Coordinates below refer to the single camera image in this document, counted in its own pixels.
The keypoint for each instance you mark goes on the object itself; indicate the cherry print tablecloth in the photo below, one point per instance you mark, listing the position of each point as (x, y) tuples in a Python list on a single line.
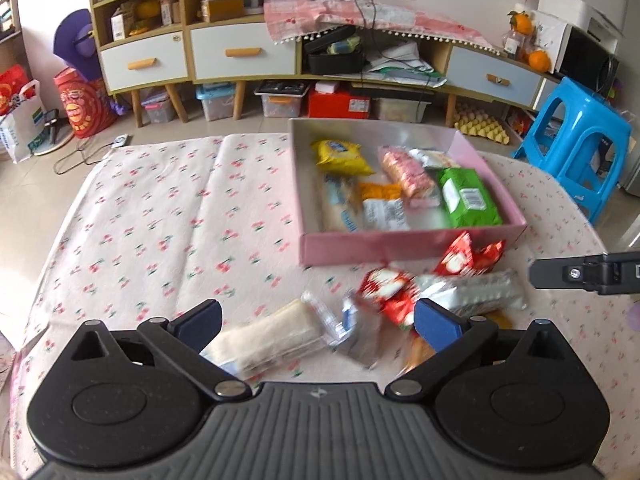
[(158, 229)]

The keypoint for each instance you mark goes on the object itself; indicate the long silver white snack pack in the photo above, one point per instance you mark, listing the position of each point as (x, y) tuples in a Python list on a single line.
[(471, 295)]

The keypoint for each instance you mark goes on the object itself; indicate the blue lid storage bin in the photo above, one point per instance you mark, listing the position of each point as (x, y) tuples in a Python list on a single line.
[(217, 100)]

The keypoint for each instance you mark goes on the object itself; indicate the clear bin with keyboard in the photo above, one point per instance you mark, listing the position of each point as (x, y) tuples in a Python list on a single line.
[(282, 98)]

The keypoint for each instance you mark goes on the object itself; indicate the black microwave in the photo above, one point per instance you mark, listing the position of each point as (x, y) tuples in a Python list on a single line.
[(586, 61)]

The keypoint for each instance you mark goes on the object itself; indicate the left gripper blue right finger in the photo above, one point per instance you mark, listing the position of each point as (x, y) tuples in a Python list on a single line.
[(454, 340)]

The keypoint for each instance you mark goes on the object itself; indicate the clear storage bin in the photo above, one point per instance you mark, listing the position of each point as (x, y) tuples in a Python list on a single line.
[(398, 110)]

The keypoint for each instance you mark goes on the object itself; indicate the yellow snack pack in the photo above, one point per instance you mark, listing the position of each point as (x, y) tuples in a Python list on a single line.
[(341, 158)]

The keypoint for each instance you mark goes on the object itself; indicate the pink nougat bar pack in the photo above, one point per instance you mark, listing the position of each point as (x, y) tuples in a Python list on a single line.
[(417, 186)]

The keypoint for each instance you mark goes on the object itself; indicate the green snack pack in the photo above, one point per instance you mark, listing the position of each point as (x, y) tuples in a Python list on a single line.
[(467, 200)]

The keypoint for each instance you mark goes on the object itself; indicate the black storage case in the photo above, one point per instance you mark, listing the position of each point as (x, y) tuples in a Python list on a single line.
[(337, 52)]

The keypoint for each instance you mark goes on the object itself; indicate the small silver snack pack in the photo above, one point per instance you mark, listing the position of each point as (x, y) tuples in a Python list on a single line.
[(356, 334)]

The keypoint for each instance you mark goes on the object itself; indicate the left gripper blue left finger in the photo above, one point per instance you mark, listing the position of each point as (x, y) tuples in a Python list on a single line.
[(177, 345)]

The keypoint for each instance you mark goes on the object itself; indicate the red shoe box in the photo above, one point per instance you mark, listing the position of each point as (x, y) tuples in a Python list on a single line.
[(340, 104)]

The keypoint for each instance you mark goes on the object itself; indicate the white rice cake pack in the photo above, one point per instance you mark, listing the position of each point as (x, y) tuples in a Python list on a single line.
[(282, 336)]

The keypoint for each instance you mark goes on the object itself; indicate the wooden tv cabinet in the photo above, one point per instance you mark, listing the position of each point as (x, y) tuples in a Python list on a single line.
[(241, 50)]

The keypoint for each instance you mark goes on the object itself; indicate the red lantern bag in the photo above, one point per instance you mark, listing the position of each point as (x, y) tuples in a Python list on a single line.
[(87, 105)]

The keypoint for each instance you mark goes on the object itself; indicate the red candy wrapper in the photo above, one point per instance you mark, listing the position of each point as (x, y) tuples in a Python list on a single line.
[(462, 258), (394, 292)]

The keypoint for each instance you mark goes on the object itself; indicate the cream white snack pack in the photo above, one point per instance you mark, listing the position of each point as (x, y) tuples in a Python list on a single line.
[(432, 159)]

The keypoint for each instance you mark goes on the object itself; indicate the purple round object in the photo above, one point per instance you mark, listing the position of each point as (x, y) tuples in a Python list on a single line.
[(75, 45)]

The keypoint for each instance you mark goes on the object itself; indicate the pink cherry cloth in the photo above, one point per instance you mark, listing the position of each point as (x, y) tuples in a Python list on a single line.
[(289, 20)]

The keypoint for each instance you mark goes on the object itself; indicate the blue plastic stool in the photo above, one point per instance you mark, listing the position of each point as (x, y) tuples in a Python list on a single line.
[(566, 135)]

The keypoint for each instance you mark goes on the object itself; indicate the pink cardboard box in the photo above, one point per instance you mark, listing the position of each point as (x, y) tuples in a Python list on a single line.
[(429, 233)]

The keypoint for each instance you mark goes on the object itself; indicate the blue white milk candy pack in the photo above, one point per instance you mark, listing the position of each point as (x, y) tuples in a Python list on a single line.
[(340, 204)]

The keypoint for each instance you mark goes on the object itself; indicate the orange fruit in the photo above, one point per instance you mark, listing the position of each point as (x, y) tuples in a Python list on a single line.
[(539, 60), (521, 23)]

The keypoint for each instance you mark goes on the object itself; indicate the white shopping bag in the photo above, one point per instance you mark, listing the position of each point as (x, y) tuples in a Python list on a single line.
[(22, 129)]

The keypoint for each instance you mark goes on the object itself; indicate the yellow egg tray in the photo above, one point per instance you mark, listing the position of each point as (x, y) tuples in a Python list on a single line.
[(474, 121)]

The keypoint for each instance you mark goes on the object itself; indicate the orange white snack pack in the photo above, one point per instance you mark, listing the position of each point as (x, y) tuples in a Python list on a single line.
[(382, 207)]

